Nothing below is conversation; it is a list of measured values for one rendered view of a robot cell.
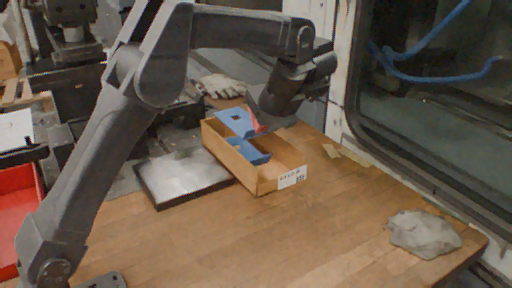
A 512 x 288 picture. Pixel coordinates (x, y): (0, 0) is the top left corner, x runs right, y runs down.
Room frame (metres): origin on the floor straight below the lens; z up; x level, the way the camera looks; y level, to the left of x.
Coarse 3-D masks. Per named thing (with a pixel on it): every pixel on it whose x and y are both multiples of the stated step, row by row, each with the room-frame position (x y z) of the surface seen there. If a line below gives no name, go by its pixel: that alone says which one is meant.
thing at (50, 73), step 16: (48, 32) 0.80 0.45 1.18; (64, 32) 0.73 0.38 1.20; (80, 32) 0.73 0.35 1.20; (64, 48) 0.68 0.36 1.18; (80, 48) 0.69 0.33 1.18; (96, 48) 0.70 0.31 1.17; (32, 64) 0.71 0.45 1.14; (48, 64) 0.71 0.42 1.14; (64, 64) 0.70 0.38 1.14; (80, 64) 0.71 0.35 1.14; (96, 64) 0.71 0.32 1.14; (32, 80) 0.65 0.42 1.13; (48, 80) 0.66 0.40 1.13; (64, 80) 0.68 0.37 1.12; (80, 80) 0.69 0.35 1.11; (96, 80) 0.71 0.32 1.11
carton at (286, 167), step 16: (208, 128) 0.76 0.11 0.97; (224, 128) 0.83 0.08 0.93; (208, 144) 0.77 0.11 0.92; (224, 144) 0.70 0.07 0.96; (256, 144) 0.79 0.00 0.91; (272, 144) 0.74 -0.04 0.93; (288, 144) 0.69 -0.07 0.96; (224, 160) 0.70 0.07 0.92; (240, 160) 0.64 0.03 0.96; (272, 160) 0.72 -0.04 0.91; (288, 160) 0.69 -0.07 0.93; (304, 160) 0.65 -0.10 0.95; (240, 176) 0.64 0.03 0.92; (256, 176) 0.59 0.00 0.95; (272, 176) 0.66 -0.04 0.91; (288, 176) 0.63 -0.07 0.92; (304, 176) 0.65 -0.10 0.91; (256, 192) 0.59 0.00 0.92
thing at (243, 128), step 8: (216, 112) 0.80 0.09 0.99; (224, 112) 0.80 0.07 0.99; (232, 112) 0.80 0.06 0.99; (240, 112) 0.80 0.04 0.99; (224, 120) 0.76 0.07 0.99; (232, 120) 0.76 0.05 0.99; (240, 120) 0.76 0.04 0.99; (248, 120) 0.76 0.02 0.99; (232, 128) 0.72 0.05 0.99; (240, 128) 0.72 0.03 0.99; (248, 128) 0.72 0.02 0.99; (240, 136) 0.69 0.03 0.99; (248, 136) 0.68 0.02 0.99; (256, 136) 0.69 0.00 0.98
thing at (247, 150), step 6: (228, 138) 0.81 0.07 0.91; (234, 138) 0.81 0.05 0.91; (240, 138) 0.82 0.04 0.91; (234, 144) 0.79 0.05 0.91; (240, 144) 0.78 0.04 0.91; (246, 144) 0.78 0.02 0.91; (240, 150) 0.76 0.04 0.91; (246, 150) 0.76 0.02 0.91; (252, 150) 0.76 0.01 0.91; (258, 150) 0.76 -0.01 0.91; (246, 156) 0.73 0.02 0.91; (252, 156) 0.73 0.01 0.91; (258, 156) 0.73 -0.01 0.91; (264, 156) 0.69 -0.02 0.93; (270, 156) 0.70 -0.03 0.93; (252, 162) 0.68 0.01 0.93; (258, 162) 0.69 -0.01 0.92; (264, 162) 0.71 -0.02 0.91
